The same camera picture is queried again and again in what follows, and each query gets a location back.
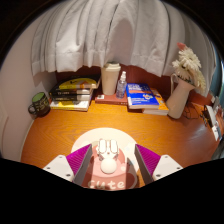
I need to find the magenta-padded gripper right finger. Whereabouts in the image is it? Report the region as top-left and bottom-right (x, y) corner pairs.
(133, 143), (184, 186)

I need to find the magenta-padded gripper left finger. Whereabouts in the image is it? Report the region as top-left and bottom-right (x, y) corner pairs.
(42, 143), (94, 187)

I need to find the round white cartoon mouse pad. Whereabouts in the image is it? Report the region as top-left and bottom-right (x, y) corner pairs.
(70, 127), (139, 191)

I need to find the orange book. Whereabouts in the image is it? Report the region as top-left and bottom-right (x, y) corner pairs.
(141, 87), (170, 116)

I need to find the dark mug with green inside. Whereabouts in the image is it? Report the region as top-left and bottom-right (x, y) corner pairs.
(27, 91), (52, 118)

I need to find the cream ceramic vase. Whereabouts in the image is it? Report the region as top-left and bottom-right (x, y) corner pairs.
(165, 73), (196, 120)

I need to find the dark book with white pages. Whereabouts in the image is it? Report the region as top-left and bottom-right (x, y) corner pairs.
(50, 94), (93, 102)

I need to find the blue book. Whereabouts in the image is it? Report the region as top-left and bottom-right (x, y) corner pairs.
(126, 82), (160, 110)

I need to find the thin dark book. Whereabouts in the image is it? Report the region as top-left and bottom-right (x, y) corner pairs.
(49, 87), (94, 97)

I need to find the red book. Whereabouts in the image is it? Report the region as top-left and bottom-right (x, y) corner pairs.
(94, 93), (129, 106)

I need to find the yellow and black book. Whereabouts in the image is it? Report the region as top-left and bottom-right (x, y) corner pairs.
(54, 77), (101, 91)

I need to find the clear spray bottle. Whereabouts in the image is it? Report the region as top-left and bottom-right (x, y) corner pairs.
(115, 70), (128, 100)

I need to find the cream tumbler with lid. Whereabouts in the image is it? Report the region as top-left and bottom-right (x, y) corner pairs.
(100, 62), (122, 96)

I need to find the white flower bunch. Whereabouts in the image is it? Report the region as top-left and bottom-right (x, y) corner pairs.
(171, 42), (208, 93)

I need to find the white pleated curtain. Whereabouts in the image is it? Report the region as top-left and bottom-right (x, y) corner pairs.
(30, 0), (214, 78)

